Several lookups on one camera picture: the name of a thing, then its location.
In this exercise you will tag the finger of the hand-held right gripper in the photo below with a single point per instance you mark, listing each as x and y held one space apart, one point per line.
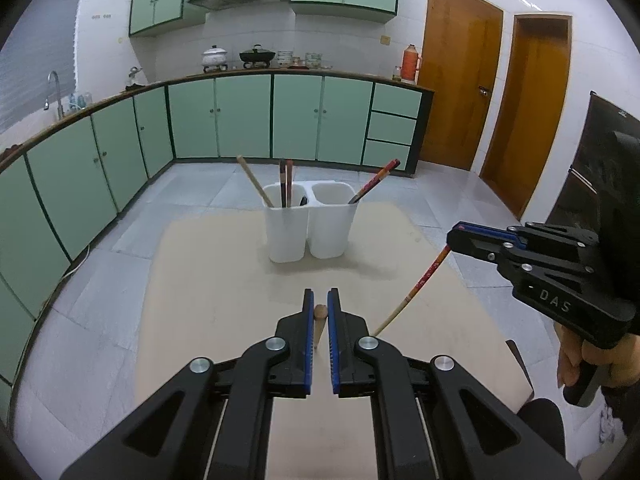
520 234
475 245

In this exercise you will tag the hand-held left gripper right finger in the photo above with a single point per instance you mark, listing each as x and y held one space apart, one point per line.
334 370

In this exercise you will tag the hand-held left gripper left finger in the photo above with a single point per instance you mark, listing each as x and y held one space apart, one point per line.
309 375

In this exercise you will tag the plain wooden chopstick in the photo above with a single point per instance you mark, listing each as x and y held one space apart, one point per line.
319 325
252 180

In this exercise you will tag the red patterned chopstick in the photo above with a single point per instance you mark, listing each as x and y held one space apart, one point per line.
380 178
420 285
372 181

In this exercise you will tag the white plastic chopstick holder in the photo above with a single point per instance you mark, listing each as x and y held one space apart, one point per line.
285 235
330 232

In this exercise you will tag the dark brown chopstick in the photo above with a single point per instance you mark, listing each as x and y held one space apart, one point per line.
289 180
283 185

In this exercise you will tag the person's right hand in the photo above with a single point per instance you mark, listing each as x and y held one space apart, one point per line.
567 360

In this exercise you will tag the black cabinet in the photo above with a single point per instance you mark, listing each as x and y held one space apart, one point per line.
580 175

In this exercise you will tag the plain wooden door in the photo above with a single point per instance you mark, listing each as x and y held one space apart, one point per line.
527 120

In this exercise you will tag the person's dark clothing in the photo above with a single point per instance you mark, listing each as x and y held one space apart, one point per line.
620 420

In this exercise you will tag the small jar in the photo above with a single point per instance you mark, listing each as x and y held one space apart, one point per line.
397 73

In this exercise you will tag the red thermos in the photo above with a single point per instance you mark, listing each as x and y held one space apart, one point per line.
411 65

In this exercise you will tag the glass container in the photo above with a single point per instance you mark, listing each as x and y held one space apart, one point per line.
313 59
285 58

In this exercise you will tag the black wok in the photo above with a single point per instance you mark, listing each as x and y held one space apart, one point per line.
257 56

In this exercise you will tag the green lower kitchen cabinets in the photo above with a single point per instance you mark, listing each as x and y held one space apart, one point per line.
65 185

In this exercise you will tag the white lidded pot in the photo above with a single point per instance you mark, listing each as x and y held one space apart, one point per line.
215 58

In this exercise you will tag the metal kettle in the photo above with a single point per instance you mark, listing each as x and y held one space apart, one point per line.
134 77

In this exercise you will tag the metal faucet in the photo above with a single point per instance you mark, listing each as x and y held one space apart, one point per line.
56 85

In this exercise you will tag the window blinds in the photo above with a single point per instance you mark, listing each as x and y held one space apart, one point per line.
35 70

